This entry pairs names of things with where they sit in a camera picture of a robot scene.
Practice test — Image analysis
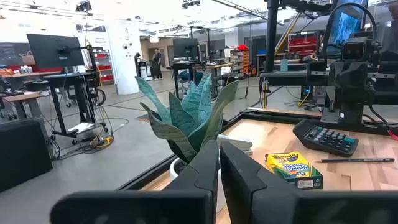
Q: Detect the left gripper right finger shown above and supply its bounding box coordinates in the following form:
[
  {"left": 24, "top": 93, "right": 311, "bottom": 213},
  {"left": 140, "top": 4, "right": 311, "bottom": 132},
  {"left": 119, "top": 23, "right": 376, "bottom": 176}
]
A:
[{"left": 220, "top": 141, "right": 398, "bottom": 224}]

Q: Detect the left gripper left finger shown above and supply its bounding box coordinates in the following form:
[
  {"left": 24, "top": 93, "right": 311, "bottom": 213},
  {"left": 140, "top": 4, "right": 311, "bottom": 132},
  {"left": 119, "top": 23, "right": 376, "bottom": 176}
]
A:
[{"left": 49, "top": 139, "right": 220, "bottom": 224}]

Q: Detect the yellow green crayon box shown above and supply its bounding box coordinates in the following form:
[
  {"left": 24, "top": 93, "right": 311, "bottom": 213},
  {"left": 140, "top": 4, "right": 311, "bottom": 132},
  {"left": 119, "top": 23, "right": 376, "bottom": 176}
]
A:
[{"left": 265, "top": 151, "right": 324, "bottom": 190}]

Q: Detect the dark grey pencil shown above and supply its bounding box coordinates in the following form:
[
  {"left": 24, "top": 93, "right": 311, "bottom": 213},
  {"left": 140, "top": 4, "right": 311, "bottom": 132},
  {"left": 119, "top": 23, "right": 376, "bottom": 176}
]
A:
[{"left": 320, "top": 157, "right": 396, "bottom": 164}]

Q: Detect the white plant pot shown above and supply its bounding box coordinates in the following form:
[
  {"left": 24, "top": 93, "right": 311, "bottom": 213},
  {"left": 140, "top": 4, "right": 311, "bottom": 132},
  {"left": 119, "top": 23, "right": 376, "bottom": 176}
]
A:
[{"left": 169, "top": 157, "right": 228, "bottom": 215}]

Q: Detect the white stapler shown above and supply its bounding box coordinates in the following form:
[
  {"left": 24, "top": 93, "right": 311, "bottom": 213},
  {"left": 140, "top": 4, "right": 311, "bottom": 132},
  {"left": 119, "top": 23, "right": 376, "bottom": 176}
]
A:
[{"left": 216, "top": 134, "right": 254, "bottom": 156}]

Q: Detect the blue lit screen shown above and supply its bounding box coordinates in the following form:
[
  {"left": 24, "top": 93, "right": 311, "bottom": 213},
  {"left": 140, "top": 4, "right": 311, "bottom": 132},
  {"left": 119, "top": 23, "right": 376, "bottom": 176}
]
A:
[{"left": 328, "top": 0, "right": 369, "bottom": 47}]

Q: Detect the red bin rack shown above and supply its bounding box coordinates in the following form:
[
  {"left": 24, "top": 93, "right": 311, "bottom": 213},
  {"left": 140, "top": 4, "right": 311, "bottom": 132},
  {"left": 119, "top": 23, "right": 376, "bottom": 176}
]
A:
[{"left": 287, "top": 30, "right": 320, "bottom": 58}]

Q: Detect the black desk calculator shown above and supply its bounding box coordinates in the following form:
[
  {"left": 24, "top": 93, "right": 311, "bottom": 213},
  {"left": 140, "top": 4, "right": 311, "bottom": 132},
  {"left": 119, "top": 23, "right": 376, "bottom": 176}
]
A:
[{"left": 292, "top": 119, "right": 360, "bottom": 158}]

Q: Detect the green snake plant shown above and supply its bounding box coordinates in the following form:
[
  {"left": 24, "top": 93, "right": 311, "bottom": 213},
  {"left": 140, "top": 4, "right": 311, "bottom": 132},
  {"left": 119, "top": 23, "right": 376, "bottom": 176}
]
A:
[{"left": 134, "top": 73, "right": 240, "bottom": 164}]

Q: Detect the orange bin shelf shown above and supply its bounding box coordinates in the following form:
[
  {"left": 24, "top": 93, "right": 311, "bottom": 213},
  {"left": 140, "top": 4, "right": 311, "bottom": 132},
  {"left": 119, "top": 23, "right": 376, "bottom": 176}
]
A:
[{"left": 229, "top": 45, "right": 251, "bottom": 75}]

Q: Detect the black standing desk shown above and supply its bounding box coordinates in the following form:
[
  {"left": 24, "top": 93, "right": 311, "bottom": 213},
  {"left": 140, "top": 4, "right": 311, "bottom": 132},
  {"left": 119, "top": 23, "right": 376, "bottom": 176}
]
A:
[{"left": 166, "top": 60, "right": 201, "bottom": 100}]

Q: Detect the person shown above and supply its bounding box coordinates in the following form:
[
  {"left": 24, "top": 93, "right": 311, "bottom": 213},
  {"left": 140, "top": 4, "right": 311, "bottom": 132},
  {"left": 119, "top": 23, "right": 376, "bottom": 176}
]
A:
[
  {"left": 152, "top": 48, "right": 163, "bottom": 80},
  {"left": 134, "top": 52, "right": 142, "bottom": 77}
]

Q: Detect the white square pillar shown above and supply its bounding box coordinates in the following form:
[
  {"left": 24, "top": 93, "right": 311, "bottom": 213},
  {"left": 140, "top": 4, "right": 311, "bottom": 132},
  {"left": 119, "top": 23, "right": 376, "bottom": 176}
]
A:
[{"left": 105, "top": 20, "right": 144, "bottom": 96}]

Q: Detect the black monitor on desk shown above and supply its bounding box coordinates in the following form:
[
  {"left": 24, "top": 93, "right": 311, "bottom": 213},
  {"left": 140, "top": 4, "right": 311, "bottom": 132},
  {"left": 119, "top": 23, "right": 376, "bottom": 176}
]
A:
[{"left": 172, "top": 37, "right": 200, "bottom": 60}]

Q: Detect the shelf with red bins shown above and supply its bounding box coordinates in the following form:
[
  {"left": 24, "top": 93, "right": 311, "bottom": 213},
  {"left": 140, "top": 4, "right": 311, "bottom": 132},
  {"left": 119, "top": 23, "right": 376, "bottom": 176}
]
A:
[{"left": 93, "top": 49, "right": 114, "bottom": 85}]

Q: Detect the black mobile monitor stand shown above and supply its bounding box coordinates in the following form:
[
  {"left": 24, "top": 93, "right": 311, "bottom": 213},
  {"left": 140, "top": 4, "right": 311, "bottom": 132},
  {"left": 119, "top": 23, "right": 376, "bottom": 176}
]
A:
[{"left": 43, "top": 43, "right": 109, "bottom": 146}]

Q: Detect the black cabinet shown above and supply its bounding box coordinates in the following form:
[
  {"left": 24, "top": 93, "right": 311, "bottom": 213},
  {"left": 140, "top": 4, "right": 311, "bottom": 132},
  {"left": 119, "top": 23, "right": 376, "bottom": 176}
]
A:
[{"left": 0, "top": 119, "right": 53, "bottom": 193}]

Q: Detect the wooden desk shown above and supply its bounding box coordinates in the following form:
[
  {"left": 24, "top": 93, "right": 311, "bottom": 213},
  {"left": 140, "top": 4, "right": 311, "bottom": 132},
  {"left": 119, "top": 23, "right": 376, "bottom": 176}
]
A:
[{"left": 0, "top": 92, "right": 43, "bottom": 121}]

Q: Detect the black monitor on stand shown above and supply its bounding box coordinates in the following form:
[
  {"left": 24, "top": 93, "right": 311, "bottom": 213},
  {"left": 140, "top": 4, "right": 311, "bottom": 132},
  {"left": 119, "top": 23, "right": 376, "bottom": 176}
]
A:
[{"left": 26, "top": 33, "right": 85, "bottom": 69}]

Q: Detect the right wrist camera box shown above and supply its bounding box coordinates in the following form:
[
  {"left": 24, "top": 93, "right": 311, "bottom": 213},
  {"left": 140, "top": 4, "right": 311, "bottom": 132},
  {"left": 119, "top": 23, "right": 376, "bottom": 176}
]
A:
[{"left": 341, "top": 37, "right": 369, "bottom": 62}]

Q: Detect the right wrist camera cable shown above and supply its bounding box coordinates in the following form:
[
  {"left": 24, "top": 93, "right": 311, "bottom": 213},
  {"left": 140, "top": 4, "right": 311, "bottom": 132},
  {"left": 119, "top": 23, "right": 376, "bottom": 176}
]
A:
[{"left": 320, "top": 2, "right": 377, "bottom": 60}]

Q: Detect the black rig frame post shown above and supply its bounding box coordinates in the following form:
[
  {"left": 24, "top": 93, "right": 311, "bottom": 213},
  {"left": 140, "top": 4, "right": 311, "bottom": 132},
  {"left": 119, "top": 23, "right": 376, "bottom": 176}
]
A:
[{"left": 264, "top": 0, "right": 280, "bottom": 74}]

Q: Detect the yellow floor cable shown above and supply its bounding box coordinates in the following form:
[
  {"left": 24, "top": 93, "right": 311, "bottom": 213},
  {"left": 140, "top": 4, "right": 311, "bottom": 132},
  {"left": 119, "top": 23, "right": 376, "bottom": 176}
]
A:
[{"left": 88, "top": 135, "right": 115, "bottom": 149}]

